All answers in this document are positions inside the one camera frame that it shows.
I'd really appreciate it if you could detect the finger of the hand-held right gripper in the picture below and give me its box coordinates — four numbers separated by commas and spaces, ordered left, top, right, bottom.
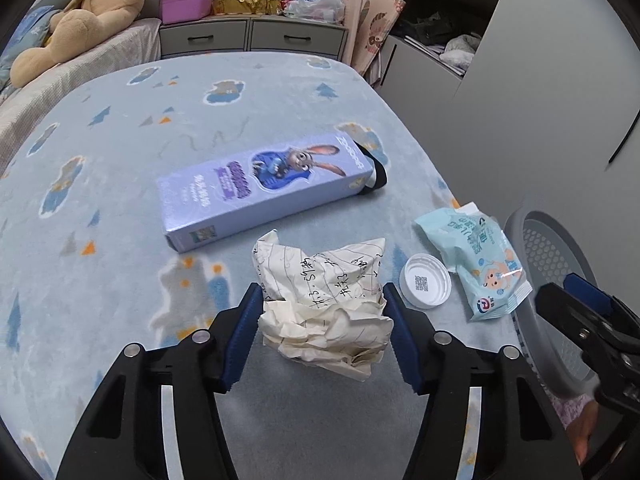
534, 282, 623, 361
562, 272, 640, 328

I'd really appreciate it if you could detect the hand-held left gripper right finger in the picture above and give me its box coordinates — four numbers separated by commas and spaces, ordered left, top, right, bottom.
382, 282, 586, 480

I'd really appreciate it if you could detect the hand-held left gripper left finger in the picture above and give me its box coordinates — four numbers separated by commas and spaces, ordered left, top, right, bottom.
56, 282, 266, 480

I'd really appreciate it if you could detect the grey perforated trash bin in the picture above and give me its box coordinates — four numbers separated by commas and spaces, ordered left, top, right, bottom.
502, 209, 601, 401

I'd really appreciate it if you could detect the white bottle cap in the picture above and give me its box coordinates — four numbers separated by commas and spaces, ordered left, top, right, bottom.
399, 254, 452, 309

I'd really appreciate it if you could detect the written paper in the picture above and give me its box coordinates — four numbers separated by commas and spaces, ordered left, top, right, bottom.
251, 230, 393, 381

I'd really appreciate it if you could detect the light blue wet wipe packet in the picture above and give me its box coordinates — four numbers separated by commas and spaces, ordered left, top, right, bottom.
412, 202, 533, 323

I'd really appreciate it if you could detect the long purple cartoon box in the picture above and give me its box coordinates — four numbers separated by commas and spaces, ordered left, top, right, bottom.
156, 131, 376, 253

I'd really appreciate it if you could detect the black fabric band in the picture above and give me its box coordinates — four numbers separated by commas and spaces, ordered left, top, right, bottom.
350, 135, 389, 196

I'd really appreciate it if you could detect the person's right hand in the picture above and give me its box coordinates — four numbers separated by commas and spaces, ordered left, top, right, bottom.
570, 400, 603, 466

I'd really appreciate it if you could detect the pink fluffy cloth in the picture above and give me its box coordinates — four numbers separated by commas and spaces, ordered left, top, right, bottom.
545, 392, 596, 433

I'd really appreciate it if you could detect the white cloth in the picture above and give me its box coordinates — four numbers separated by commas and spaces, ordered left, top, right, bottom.
440, 34, 481, 68

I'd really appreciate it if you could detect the dark bag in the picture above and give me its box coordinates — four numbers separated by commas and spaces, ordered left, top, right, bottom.
400, 10, 471, 47

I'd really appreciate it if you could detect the grey drawer dresser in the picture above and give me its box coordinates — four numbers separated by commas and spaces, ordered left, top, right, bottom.
159, 12, 349, 58

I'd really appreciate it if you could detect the cartoon printed foam mat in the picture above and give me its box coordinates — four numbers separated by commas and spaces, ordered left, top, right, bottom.
357, 0, 406, 86

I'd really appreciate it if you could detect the beige bed cover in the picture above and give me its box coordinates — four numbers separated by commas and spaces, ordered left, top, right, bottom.
0, 17, 162, 161

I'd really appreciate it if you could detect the gold gift box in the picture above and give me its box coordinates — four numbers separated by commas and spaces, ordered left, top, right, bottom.
211, 0, 283, 16

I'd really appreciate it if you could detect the purple plastic basket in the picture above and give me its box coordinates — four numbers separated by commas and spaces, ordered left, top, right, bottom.
159, 0, 217, 25

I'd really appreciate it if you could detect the clear plastic bag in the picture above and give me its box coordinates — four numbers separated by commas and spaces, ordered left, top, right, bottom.
282, 0, 346, 23

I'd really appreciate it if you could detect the large beige teddy bear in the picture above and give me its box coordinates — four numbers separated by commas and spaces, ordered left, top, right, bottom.
10, 0, 155, 88

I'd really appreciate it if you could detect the blue floral pillow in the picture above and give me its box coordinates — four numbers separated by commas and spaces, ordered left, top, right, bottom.
0, 5, 66, 96

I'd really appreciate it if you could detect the long black wardrobe handle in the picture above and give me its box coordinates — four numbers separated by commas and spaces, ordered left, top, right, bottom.
607, 110, 640, 163

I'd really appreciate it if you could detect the short black cabinet handle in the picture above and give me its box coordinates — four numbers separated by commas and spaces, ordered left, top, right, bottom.
377, 42, 398, 91

